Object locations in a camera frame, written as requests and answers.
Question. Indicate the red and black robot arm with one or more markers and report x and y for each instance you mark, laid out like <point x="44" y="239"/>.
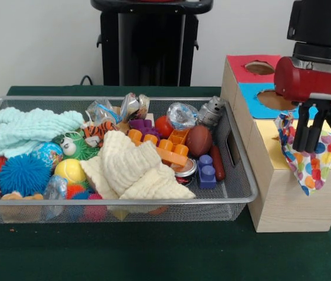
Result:
<point x="323" y="29"/>

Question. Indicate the brown toy football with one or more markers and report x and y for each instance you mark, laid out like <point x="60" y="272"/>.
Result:
<point x="199" y="140"/>

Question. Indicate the silver toy robot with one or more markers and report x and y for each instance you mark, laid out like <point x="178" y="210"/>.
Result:
<point x="210" y="115"/>

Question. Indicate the crumpled clear plastic packet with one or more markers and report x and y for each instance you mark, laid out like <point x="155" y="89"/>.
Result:
<point x="181" y="115"/>

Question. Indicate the yellow tennis ball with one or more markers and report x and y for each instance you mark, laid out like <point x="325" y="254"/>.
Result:
<point x="70" y="172"/>

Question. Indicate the cream muslin cloth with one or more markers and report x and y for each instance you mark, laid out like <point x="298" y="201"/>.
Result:
<point x="124" y="164"/>

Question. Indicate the orange toy building block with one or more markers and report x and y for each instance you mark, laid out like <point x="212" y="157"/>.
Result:
<point x="168" y="149"/>

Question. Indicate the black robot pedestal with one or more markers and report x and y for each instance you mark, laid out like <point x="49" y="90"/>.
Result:
<point x="141" y="44"/>

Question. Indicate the tiger plush toy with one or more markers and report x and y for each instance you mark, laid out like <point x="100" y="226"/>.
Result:
<point x="99" y="130"/>

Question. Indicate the globe print ball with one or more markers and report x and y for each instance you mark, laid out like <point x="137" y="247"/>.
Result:
<point x="48" y="155"/>

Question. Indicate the colourful dotted cloth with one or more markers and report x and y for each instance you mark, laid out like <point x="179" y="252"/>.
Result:
<point x="311" y="172"/>

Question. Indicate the blue spiky rubber ball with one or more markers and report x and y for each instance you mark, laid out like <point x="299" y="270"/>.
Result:
<point x="23" y="175"/>

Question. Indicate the mint green muslin cloth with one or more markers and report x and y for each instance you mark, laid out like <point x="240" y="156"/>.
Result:
<point x="27" y="128"/>

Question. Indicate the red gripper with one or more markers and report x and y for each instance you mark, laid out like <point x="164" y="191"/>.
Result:
<point x="308" y="82"/>

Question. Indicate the wooden box with three holes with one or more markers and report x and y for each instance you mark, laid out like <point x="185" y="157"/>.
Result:
<point x="285" y="205"/>

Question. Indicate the dark green tablecloth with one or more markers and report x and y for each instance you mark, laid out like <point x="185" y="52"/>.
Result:
<point x="153" y="251"/>

